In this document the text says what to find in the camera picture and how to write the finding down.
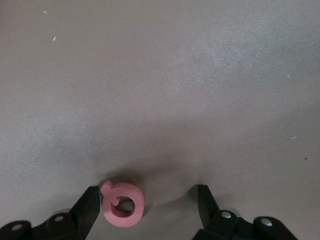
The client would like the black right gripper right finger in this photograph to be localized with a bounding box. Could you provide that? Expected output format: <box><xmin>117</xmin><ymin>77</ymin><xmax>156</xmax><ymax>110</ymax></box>
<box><xmin>191</xmin><ymin>184</ymin><xmax>305</xmax><ymax>240</ymax></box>

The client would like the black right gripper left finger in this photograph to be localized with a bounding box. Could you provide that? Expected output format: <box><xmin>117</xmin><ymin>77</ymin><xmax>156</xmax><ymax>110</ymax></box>
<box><xmin>0</xmin><ymin>185</ymin><xmax>101</xmax><ymax>240</ymax></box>

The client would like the pink letter Q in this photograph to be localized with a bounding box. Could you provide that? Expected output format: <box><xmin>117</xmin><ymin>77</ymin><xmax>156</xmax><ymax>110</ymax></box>
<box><xmin>100</xmin><ymin>180</ymin><xmax>146</xmax><ymax>228</ymax></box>

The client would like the brown table cover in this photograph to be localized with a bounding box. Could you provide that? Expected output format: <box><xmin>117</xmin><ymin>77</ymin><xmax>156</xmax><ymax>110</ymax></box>
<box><xmin>0</xmin><ymin>0</ymin><xmax>320</xmax><ymax>240</ymax></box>

